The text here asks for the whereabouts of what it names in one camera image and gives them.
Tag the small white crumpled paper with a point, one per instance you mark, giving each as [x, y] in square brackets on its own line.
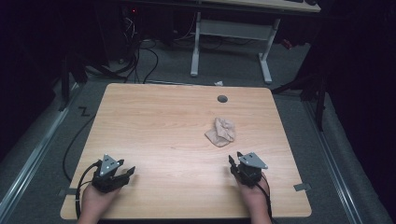
[219, 83]

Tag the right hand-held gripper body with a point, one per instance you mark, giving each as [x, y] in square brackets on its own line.
[249, 174]

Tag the round black table grommet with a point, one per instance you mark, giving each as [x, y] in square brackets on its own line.
[222, 99]

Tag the grey tape strip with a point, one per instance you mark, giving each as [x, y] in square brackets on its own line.
[66, 192]
[302, 187]

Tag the beige cloth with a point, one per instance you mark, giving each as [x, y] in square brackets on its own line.
[221, 132]

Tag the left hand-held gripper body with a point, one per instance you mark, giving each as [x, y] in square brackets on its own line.
[104, 180]

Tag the black metal stand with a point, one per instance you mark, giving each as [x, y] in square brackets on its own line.
[316, 93]
[66, 84]

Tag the person's right hand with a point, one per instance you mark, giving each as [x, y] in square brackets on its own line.
[253, 197]

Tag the white metal-framed desk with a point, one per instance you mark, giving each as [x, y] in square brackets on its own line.
[232, 29]

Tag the person's left hand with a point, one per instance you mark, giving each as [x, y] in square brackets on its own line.
[95, 202]

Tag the silver floor rail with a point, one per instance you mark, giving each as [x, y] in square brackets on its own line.
[334, 165]
[34, 155]

